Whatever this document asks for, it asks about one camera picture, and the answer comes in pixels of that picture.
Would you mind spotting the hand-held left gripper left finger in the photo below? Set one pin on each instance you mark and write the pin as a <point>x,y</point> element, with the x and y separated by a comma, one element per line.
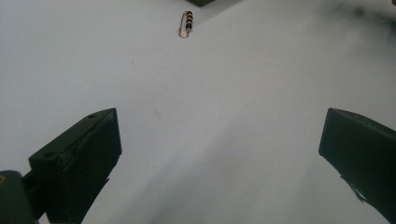
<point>81,161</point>

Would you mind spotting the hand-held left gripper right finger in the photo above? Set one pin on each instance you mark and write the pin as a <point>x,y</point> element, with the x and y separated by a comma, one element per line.
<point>364,149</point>

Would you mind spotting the smoky clear drawer box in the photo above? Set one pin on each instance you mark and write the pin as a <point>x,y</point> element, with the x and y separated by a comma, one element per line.
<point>200,2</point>

